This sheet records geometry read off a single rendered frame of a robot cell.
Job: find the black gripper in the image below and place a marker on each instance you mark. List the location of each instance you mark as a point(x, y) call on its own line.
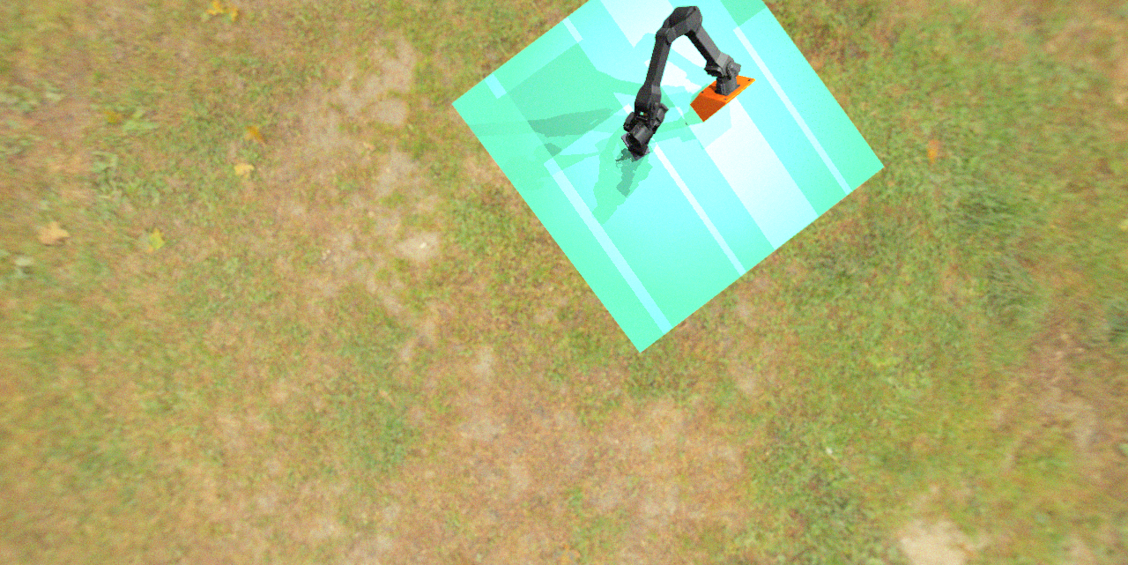
point(640, 151)

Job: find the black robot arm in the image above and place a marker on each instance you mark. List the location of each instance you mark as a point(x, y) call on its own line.
point(682, 21)

